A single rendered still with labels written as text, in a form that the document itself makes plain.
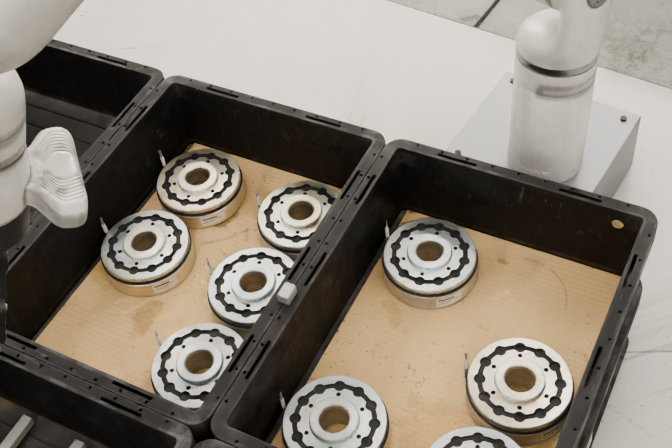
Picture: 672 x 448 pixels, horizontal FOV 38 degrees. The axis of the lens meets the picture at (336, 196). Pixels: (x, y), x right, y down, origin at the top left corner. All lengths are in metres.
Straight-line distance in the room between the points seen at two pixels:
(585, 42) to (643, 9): 1.73
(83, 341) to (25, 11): 0.57
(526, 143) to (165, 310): 0.46
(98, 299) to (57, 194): 0.43
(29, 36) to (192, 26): 1.07
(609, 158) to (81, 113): 0.69
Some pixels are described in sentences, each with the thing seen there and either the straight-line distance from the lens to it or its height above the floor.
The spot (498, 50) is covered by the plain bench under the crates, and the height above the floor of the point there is 0.70.
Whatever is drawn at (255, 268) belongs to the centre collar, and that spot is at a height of 0.87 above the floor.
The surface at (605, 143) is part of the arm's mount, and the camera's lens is 1.28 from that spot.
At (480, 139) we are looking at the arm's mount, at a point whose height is 0.80.
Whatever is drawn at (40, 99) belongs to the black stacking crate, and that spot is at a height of 0.83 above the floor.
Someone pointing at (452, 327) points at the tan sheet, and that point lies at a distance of 1.05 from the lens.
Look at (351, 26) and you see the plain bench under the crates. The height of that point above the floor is 0.70.
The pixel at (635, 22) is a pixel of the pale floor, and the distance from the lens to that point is 2.76.
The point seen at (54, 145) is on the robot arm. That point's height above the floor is 1.20.
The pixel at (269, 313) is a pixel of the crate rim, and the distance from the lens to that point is 0.95.
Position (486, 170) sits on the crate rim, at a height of 0.93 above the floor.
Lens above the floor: 1.70
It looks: 48 degrees down
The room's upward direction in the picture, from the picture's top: 8 degrees counter-clockwise
